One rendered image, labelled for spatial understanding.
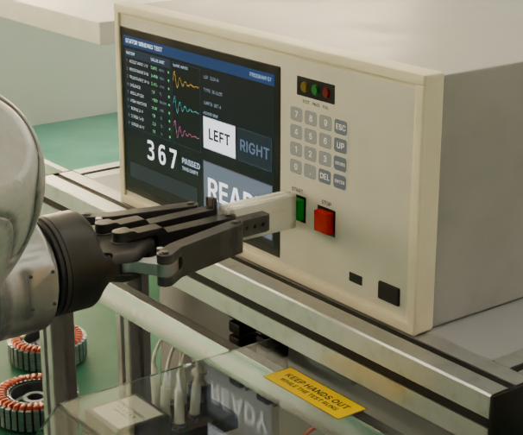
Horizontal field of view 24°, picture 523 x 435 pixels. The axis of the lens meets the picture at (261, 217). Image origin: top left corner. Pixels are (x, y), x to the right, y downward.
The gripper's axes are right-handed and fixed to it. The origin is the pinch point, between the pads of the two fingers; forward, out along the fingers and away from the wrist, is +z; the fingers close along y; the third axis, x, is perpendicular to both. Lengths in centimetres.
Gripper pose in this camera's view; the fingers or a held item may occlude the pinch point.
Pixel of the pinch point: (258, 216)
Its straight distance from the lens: 103.7
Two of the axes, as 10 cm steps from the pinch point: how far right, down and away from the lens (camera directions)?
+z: 8.0, -1.9, 5.7
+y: 6.0, 2.5, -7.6
